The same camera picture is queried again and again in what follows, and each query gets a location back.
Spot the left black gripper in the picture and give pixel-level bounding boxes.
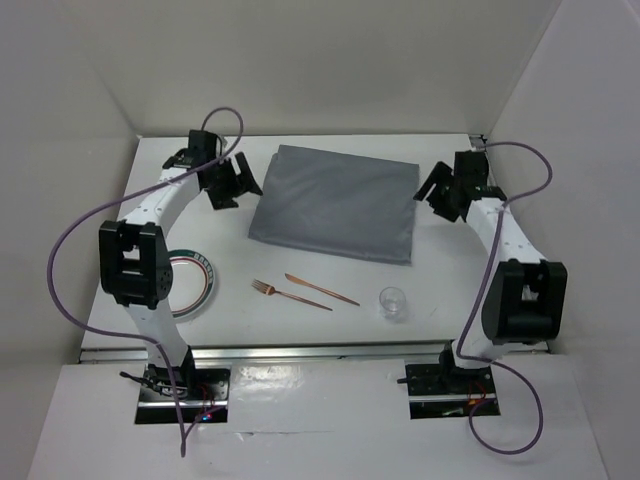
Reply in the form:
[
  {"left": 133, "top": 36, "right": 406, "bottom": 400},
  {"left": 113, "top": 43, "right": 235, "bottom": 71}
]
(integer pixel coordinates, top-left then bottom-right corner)
[{"left": 204, "top": 152, "right": 261, "bottom": 211}]

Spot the grey cloth placemat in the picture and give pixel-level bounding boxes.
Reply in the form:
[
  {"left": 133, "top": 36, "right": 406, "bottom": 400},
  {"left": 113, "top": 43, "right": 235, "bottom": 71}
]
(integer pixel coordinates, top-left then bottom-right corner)
[{"left": 248, "top": 145, "right": 419, "bottom": 266}]

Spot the clear glass cup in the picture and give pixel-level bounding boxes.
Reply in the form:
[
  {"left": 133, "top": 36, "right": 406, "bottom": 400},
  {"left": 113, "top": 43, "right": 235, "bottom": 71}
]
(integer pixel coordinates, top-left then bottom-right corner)
[{"left": 378, "top": 286, "right": 407, "bottom": 322}]

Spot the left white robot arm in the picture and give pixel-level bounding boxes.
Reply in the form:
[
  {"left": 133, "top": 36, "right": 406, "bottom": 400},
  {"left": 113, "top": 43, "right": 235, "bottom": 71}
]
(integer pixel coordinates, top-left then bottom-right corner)
[{"left": 99, "top": 130, "right": 262, "bottom": 399}]

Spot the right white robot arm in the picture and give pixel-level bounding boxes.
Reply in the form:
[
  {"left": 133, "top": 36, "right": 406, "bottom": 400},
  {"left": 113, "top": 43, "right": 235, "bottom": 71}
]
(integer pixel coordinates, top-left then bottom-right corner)
[{"left": 414, "top": 150, "right": 568, "bottom": 392}]

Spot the white plate green red rim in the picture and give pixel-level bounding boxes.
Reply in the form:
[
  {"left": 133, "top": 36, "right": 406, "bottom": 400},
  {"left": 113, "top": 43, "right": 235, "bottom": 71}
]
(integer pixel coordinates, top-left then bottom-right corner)
[{"left": 169, "top": 249, "right": 216, "bottom": 324}]

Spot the copper fork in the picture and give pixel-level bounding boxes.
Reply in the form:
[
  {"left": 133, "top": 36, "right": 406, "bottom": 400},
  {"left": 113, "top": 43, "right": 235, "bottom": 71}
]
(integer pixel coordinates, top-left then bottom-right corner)
[{"left": 251, "top": 279, "right": 331, "bottom": 311}]

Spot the copper knife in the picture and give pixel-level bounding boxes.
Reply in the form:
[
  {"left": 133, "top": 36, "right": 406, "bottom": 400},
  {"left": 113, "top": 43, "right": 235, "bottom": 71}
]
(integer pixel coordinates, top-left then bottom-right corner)
[{"left": 284, "top": 273, "right": 361, "bottom": 306}]

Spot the aluminium front rail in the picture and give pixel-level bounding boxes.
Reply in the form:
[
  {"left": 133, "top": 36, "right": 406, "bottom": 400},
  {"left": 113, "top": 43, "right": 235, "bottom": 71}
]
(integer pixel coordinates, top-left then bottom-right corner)
[{"left": 79, "top": 339, "right": 549, "bottom": 365}]

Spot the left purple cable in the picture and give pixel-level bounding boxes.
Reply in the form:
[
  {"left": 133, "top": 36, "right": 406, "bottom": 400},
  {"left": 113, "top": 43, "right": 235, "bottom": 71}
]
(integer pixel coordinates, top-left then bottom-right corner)
[{"left": 46, "top": 106, "right": 246, "bottom": 459}]

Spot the purple cable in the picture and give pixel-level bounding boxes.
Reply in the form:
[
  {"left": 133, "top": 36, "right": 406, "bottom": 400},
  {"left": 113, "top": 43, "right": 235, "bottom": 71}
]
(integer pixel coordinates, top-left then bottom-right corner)
[
  {"left": 455, "top": 140, "right": 554, "bottom": 456},
  {"left": 46, "top": 106, "right": 246, "bottom": 459}
]

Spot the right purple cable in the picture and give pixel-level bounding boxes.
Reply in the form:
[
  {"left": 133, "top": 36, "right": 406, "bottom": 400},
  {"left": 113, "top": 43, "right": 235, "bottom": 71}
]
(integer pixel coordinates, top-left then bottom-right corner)
[{"left": 455, "top": 140, "right": 554, "bottom": 456}]

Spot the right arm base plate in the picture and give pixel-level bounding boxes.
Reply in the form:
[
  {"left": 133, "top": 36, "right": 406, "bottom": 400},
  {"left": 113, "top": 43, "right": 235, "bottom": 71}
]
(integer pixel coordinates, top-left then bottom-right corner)
[{"left": 396, "top": 363, "right": 501, "bottom": 420}]

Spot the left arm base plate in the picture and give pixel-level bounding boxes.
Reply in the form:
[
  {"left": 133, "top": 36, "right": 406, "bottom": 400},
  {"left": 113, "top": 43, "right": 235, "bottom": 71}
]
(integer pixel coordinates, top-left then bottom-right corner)
[{"left": 131, "top": 368, "right": 231, "bottom": 425}]

